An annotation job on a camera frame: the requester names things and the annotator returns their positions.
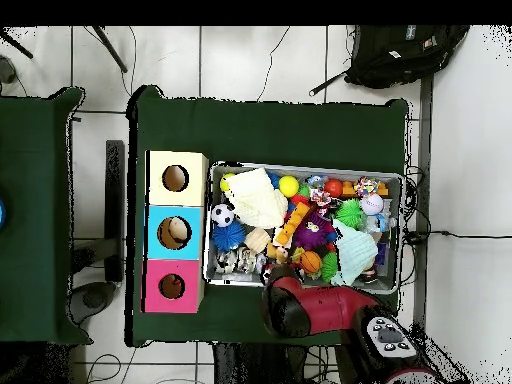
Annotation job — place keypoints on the cream waffle cloth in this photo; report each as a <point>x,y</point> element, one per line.
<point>256,200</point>

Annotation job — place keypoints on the mint green waffle cloth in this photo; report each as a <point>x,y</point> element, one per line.
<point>354,252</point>

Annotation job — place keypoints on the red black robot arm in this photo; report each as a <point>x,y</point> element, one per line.
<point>328,308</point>

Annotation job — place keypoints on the wooden box three holes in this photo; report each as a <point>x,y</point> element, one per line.
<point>160,248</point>

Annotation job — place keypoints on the silver mesh bin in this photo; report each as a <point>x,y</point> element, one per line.
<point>384,280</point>

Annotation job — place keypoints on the black white soccer ball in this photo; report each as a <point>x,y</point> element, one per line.
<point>222,215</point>

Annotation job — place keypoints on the blue spiky ball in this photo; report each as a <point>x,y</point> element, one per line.
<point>228,236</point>

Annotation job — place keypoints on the orange toy building block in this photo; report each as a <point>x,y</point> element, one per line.
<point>291,224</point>

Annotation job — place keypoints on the yellow seamed ball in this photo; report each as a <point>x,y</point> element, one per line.
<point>288,186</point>

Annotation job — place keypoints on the purple spiky monster toy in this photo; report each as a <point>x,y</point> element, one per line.
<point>314,232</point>

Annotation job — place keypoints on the orange toy basketball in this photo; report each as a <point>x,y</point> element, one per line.
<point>310,262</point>

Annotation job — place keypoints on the dark green table cloth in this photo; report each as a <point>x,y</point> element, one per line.
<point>260,132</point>
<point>32,180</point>

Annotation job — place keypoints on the white baseball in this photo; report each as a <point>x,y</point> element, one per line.
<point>372,204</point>

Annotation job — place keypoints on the black upright panel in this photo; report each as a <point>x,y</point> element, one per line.
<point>114,200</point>

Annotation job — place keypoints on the grey oval base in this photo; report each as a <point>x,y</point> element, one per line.
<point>94,298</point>

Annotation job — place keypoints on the black backpack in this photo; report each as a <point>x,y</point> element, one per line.
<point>400,56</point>

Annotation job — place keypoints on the black tripod leg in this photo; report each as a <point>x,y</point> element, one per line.
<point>110,50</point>
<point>18,46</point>

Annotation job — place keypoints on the blue round dish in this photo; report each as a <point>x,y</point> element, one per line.
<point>1,214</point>

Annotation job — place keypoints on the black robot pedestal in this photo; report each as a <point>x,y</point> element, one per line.
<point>260,368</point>

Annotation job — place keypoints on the grey metal rail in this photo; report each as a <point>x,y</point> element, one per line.
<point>424,140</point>

